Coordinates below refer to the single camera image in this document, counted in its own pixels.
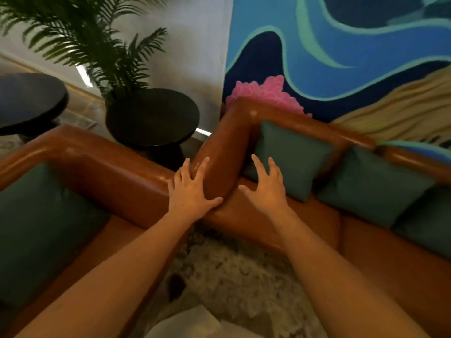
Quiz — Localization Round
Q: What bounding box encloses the person's right hand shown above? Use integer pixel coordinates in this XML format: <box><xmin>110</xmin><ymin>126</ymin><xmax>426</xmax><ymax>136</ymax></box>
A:
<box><xmin>238</xmin><ymin>154</ymin><xmax>294</xmax><ymax>219</ymax></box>

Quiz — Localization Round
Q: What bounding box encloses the person's left hand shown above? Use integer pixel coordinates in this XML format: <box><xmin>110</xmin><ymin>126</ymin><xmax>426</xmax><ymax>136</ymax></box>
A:
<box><xmin>167</xmin><ymin>156</ymin><xmax>224</xmax><ymax>223</ymax></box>

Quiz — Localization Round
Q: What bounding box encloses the person's right forearm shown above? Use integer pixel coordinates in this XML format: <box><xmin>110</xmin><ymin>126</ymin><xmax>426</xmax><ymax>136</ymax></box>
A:
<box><xmin>269</xmin><ymin>207</ymin><xmax>430</xmax><ymax>338</ymax></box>

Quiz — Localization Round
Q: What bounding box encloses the person's left forearm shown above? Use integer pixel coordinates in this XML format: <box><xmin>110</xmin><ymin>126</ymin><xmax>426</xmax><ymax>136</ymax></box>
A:
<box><xmin>15</xmin><ymin>212</ymin><xmax>198</xmax><ymax>338</ymax></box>

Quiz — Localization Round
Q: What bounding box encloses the green cushion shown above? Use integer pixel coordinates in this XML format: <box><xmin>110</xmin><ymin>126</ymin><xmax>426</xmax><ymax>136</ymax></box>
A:
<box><xmin>0</xmin><ymin>163</ymin><xmax>110</xmax><ymax>309</ymax></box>
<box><xmin>242</xmin><ymin>121</ymin><xmax>336</xmax><ymax>203</ymax></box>
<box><xmin>316</xmin><ymin>146</ymin><xmax>436</xmax><ymax>229</ymax></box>
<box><xmin>392</xmin><ymin>184</ymin><xmax>451</xmax><ymax>261</ymax></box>

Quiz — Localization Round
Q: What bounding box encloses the round black side table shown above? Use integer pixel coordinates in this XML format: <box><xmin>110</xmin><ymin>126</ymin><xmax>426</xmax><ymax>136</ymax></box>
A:
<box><xmin>0</xmin><ymin>73</ymin><xmax>70</xmax><ymax>143</ymax></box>
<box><xmin>105</xmin><ymin>88</ymin><xmax>201</xmax><ymax>172</ymax></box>

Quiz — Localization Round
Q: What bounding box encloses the brown leather sofa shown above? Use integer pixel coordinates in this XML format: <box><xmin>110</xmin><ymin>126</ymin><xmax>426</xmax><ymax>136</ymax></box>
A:
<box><xmin>192</xmin><ymin>98</ymin><xmax>451</xmax><ymax>338</ymax></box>
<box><xmin>0</xmin><ymin>125</ymin><xmax>198</xmax><ymax>338</ymax></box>

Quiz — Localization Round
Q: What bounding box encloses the beige patterned rug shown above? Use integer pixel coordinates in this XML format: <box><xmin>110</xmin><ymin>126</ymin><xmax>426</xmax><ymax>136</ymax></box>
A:
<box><xmin>130</xmin><ymin>222</ymin><xmax>329</xmax><ymax>338</ymax></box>

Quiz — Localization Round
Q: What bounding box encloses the white cloth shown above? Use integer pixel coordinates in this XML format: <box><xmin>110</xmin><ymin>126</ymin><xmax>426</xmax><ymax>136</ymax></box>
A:
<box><xmin>144</xmin><ymin>305</ymin><xmax>263</xmax><ymax>338</ymax></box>

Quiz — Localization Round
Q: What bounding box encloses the green palm plant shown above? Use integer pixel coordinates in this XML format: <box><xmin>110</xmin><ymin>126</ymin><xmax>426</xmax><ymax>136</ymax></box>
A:
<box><xmin>0</xmin><ymin>0</ymin><xmax>168</xmax><ymax>107</ymax></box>

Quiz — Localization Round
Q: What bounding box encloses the blue wave wall mural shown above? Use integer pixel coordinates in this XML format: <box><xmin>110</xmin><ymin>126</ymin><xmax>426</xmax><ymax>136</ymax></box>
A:
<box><xmin>222</xmin><ymin>0</ymin><xmax>451</xmax><ymax>165</ymax></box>

